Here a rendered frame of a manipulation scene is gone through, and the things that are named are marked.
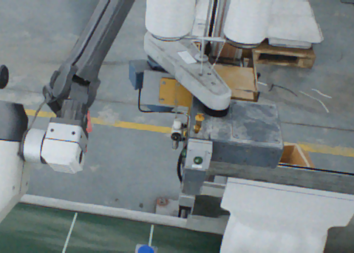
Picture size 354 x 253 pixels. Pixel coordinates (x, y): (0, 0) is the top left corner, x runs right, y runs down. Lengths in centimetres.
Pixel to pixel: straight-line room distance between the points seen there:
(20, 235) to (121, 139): 135
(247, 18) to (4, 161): 86
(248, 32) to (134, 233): 124
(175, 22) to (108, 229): 123
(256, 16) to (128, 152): 199
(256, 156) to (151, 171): 175
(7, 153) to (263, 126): 81
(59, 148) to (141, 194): 190
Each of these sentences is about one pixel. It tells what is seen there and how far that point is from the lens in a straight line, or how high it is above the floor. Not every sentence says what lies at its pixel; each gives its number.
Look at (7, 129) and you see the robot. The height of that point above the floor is 152.
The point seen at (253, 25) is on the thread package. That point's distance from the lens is 143.
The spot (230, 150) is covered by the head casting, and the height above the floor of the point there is 130.
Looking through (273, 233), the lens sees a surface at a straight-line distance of 181.
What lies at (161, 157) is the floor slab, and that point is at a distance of 317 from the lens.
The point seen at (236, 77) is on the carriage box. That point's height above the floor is 133.
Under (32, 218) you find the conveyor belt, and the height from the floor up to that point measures 38.
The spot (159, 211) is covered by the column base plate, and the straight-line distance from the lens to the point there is 280.
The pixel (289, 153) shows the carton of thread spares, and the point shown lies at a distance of 322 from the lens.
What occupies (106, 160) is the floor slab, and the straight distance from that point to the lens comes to 313.
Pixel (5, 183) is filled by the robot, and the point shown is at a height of 140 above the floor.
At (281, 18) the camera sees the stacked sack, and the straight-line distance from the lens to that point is 459.
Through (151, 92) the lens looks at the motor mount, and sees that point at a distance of 170.
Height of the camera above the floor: 219
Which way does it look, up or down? 40 degrees down
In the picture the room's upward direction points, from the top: 1 degrees clockwise
